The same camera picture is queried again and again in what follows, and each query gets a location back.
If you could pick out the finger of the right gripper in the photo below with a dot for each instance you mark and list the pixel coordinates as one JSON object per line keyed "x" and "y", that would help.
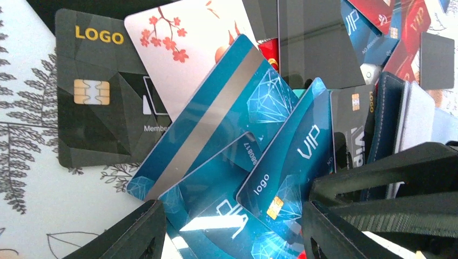
{"x": 428, "y": 168}
{"x": 422, "y": 222}

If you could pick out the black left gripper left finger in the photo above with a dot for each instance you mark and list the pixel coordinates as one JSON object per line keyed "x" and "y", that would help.
{"x": 141, "y": 234}

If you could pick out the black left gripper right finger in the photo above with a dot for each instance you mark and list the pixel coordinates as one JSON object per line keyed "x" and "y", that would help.
{"x": 327, "y": 235}

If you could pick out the dark blue card holder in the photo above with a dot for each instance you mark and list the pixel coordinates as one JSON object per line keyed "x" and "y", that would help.
{"x": 405, "y": 117}

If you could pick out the blue VIP logo card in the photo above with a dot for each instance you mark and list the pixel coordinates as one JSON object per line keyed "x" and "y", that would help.
{"x": 302, "y": 150}

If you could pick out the red vip card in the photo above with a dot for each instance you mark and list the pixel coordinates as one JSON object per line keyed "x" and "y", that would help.
{"x": 411, "y": 19}
{"x": 269, "y": 48}

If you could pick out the blue VIP card lower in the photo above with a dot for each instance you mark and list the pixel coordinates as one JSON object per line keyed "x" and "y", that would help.
{"x": 203, "y": 210}

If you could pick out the small black LOGO card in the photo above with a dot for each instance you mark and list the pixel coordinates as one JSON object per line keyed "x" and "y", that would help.
{"x": 353, "y": 125}

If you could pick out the dark grey LOGO card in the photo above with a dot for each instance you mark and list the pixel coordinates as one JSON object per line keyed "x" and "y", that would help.
{"x": 109, "y": 111}

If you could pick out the blue card left pile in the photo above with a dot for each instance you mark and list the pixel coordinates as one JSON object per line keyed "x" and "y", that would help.
{"x": 370, "y": 45}

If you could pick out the red VIP card front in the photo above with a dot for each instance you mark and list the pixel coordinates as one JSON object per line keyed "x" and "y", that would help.
{"x": 411, "y": 19}

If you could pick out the red card numbered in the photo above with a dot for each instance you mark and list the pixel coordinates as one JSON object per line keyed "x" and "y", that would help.
{"x": 378, "y": 12}

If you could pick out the blue stripe back card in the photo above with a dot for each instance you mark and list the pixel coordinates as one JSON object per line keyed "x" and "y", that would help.
{"x": 242, "y": 94}

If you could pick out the glossy black card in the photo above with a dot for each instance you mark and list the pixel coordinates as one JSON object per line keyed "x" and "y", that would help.
{"x": 313, "y": 42}

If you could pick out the white blossom card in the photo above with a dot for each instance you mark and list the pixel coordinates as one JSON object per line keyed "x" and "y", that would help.
{"x": 179, "y": 43}

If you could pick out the floral patterned table mat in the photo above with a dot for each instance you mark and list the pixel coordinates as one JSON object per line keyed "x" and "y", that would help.
{"x": 47, "y": 211}

